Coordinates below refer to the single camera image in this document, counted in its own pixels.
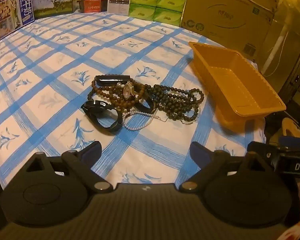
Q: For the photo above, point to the silver-faced wristwatch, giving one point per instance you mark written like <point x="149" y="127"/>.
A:
<point x="127" y="91"/>

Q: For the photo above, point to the blue milk carton box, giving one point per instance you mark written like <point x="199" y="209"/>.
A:
<point x="12" y="17"/>

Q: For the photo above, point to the red gift box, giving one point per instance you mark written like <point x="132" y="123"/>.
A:
<point x="92" y="5"/>

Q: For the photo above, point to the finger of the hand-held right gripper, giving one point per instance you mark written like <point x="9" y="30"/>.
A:
<point x="291" y="140"/>
<point x="261" y="150"/>

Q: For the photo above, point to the white fan stand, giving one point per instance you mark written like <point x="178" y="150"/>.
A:
<point x="277" y="47"/>

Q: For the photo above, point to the black smart band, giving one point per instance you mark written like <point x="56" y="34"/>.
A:
<point x="100" y="105"/>
<point x="110" y="80"/>

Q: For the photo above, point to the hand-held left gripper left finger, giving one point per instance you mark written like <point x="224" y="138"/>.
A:
<point x="93" y="151"/>

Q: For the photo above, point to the stack of green tissue packs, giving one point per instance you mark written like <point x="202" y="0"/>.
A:
<point x="157" y="2"/>

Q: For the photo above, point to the blue checked tablecloth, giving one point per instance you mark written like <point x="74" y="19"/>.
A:
<point x="52" y="62"/>

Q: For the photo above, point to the large cardboard box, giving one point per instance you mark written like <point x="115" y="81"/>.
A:
<point x="230" y="12"/>

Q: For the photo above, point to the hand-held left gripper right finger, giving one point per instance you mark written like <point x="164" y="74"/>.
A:
<point x="199" y="151"/>

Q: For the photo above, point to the white and blue gift box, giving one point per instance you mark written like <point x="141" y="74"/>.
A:
<point x="52" y="2"/>

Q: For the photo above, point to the yellow plastic tray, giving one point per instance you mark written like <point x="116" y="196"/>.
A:
<point x="230" y="80"/>

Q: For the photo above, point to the pink printed cloth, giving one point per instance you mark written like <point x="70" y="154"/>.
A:
<point x="296" y="231"/>

